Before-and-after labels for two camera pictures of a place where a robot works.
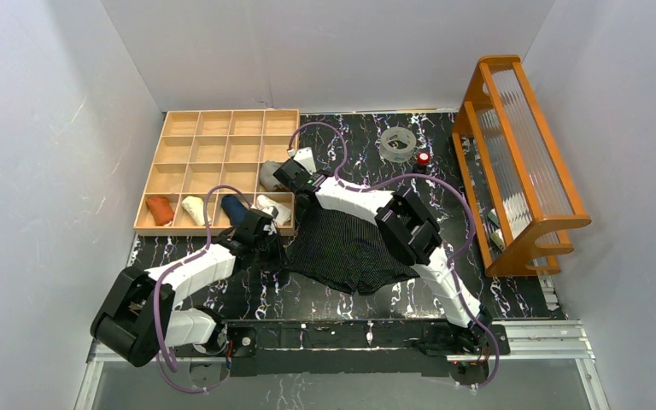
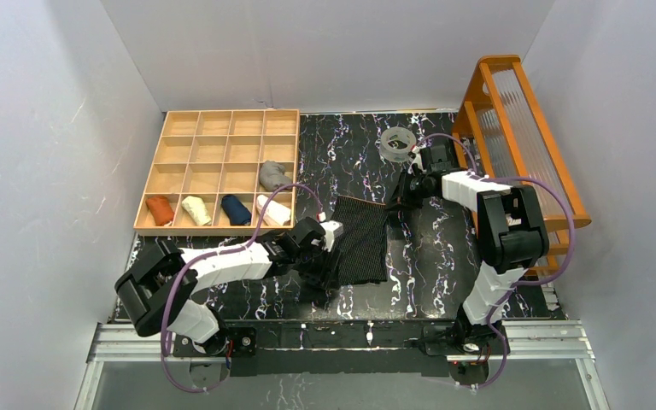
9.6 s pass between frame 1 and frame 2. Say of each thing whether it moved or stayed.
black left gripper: moved
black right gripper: moved
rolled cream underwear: stayed
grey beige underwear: stayed
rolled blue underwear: stayed
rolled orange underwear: stayed
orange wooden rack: stayed
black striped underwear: moved
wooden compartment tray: stayed
